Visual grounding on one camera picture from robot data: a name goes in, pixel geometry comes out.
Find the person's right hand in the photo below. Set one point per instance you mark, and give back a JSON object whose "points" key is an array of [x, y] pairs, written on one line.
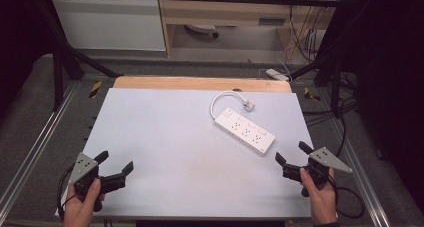
{"points": [[321, 202]]}

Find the black metal stand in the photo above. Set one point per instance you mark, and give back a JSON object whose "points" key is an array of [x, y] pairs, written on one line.
{"points": [[336, 87], [58, 80]]}

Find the dark curtain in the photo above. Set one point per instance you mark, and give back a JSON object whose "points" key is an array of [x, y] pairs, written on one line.
{"points": [[20, 27], [390, 70]]}

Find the small white floor power strip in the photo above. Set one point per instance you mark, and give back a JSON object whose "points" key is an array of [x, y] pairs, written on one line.
{"points": [[275, 74]]}

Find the white cabinet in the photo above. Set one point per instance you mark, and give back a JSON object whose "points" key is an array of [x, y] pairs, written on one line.
{"points": [[110, 20]]}

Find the yellow black tape strip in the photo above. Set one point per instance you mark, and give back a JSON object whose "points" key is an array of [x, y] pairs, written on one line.
{"points": [[95, 88], [307, 93]]}

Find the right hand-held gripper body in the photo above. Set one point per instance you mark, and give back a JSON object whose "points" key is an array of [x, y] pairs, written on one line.
{"points": [[325, 158]]}

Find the office chair base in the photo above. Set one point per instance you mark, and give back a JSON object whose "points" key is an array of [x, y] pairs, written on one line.
{"points": [[201, 29]]}

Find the light wooden desk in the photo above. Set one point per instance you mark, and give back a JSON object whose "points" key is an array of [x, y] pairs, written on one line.
{"points": [[226, 13]]}

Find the aluminium rail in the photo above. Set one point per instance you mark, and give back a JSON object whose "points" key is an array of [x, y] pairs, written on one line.
{"points": [[33, 147], [363, 183]]}

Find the wooden table board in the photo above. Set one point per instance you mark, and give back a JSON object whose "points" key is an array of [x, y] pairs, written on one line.
{"points": [[183, 83]]}

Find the person's left hand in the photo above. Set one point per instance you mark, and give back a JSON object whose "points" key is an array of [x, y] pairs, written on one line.
{"points": [[79, 208]]}

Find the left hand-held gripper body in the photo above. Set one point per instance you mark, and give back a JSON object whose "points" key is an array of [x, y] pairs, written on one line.
{"points": [[82, 168]]}

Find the white power plug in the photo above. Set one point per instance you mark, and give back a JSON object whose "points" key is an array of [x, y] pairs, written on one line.
{"points": [[249, 105]]}

